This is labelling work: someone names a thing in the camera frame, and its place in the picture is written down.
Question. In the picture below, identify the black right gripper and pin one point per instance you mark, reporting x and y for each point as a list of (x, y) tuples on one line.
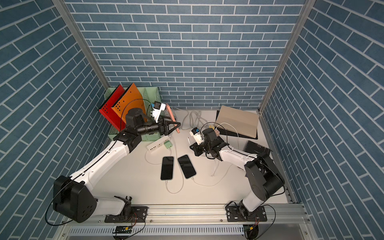
[(196, 148)]

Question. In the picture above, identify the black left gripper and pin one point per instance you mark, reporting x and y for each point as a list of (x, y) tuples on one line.
[(162, 130)]

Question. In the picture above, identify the black phone light case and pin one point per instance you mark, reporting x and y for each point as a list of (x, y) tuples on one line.
[(187, 166)]

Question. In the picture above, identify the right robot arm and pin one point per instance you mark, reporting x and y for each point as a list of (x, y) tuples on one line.
[(279, 182)]

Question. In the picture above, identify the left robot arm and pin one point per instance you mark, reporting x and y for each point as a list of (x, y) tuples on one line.
[(72, 195)]

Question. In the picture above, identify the black phone left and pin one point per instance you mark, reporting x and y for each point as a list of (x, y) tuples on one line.
[(167, 168)]

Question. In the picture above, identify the green USB charger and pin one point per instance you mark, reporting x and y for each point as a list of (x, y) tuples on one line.
[(168, 144)]

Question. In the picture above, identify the white power strip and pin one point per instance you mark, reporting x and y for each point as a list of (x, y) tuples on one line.
[(157, 144)]

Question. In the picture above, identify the mint green file rack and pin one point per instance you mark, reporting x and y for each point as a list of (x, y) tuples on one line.
[(149, 93)]

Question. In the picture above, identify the dark book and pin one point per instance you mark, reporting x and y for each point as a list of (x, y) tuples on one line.
[(254, 148)]

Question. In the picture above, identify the beige file box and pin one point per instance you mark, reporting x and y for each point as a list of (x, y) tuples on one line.
[(243, 122)]

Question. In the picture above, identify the orange file folder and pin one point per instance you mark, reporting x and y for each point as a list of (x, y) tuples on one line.
[(130, 99)]

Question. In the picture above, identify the red file folder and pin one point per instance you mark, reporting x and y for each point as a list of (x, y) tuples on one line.
[(107, 108)]

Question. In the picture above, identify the small black controller box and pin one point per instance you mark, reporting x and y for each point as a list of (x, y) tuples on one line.
[(125, 230)]

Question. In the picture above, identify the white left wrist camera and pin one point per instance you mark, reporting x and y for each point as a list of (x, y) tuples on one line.
[(157, 110)]

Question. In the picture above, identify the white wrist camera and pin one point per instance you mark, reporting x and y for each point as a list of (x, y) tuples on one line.
[(197, 135), (157, 110)]

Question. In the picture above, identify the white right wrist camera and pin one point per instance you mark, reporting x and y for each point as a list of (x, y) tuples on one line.
[(197, 135)]

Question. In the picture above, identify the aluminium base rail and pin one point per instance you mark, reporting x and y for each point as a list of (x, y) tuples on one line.
[(215, 214)]

